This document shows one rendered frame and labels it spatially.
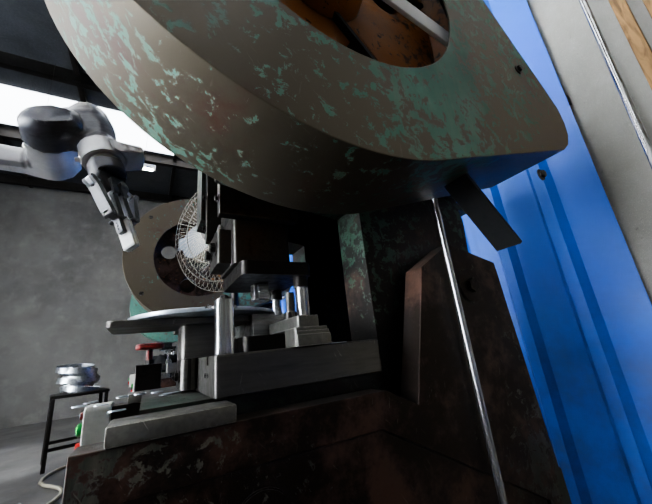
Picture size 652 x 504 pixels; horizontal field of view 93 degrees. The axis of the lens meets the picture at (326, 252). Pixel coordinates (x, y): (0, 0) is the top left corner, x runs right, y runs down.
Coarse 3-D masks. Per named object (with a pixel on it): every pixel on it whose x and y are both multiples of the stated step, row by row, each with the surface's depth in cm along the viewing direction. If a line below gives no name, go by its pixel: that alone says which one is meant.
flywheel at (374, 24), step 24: (288, 0) 50; (312, 0) 51; (336, 0) 52; (360, 0) 55; (384, 0) 56; (432, 0) 70; (312, 24) 51; (360, 24) 58; (384, 24) 62; (408, 24) 67; (432, 24) 61; (384, 48) 60; (408, 48) 64; (432, 48) 69
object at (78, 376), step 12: (60, 372) 265; (72, 372) 266; (84, 372) 271; (96, 372) 282; (72, 384) 274; (84, 384) 271; (60, 396) 253; (72, 396) 258; (48, 408) 272; (48, 420) 245; (48, 432) 243; (48, 444) 241; (72, 444) 250
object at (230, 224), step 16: (224, 224) 77; (240, 224) 69; (256, 224) 71; (272, 224) 73; (224, 240) 68; (240, 240) 68; (256, 240) 69; (272, 240) 71; (208, 256) 73; (224, 256) 67; (240, 256) 66; (256, 256) 68; (272, 256) 70; (288, 256) 72; (224, 272) 74
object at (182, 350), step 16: (128, 320) 54; (144, 320) 55; (160, 320) 56; (176, 320) 57; (192, 320) 59; (208, 320) 60; (240, 320) 63; (192, 336) 60; (208, 336) 61; (192, 352) 59; (208, 352) 60; (192, 368) 58; (176, 384) 63; (192, 384) 57
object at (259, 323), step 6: (252, 318) 64; (258, 318) 64; (264, 318) 65; (270, 318) 65; (276, 318) 66; (282, 318) 67; (246, 324) 67; (252, 324) 63; (258, 324) 64; (264, 324) 64; (270, 324) 65; (240, 330) 71; (246, 330) 67; (252, 330) 63; (258, 330) 63; (264, 330) 64; (240, 336) 71
